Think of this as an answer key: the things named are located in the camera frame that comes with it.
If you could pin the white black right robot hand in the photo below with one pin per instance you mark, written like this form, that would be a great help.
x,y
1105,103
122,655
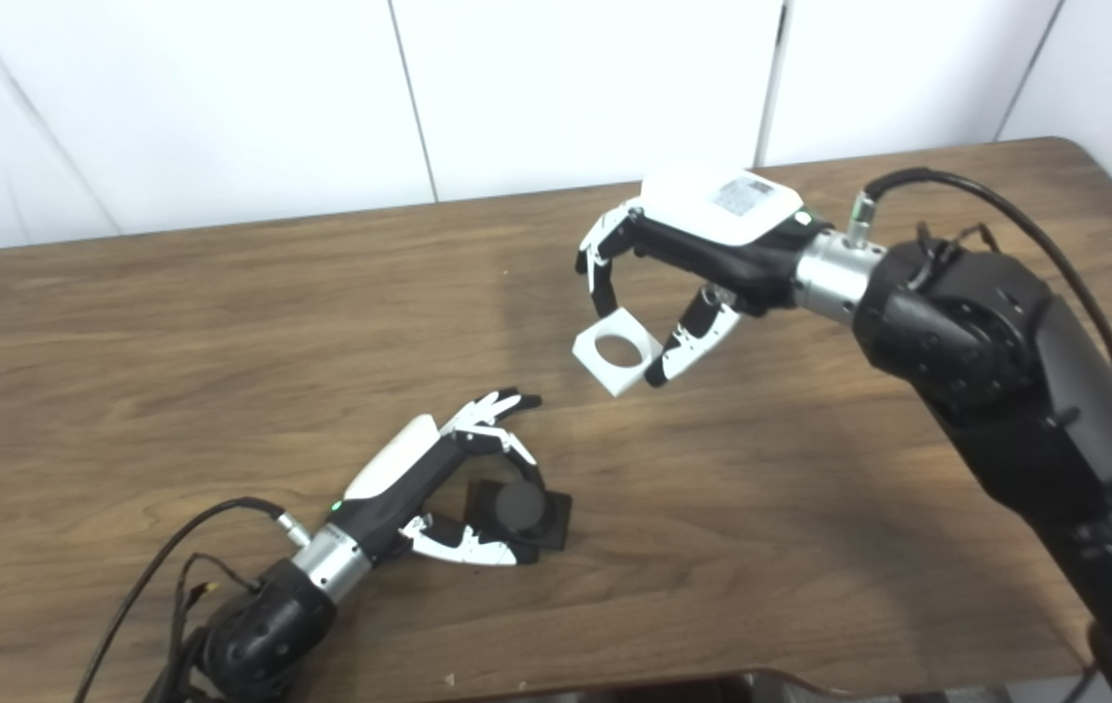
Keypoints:
x,y
721,225

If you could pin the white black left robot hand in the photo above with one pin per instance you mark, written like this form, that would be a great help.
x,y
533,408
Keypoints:
x,y
399,469

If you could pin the black peg with square base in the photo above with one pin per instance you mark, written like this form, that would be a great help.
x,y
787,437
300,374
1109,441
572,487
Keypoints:
x,y
521,508

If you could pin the white square piece with hole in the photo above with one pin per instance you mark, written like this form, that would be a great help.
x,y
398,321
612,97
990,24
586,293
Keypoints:
x,y
614,376

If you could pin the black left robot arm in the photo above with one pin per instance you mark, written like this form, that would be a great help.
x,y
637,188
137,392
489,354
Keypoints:
x,y
263,625

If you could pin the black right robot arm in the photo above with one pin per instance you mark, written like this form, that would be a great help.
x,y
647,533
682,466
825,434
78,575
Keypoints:
x,y
1005,361

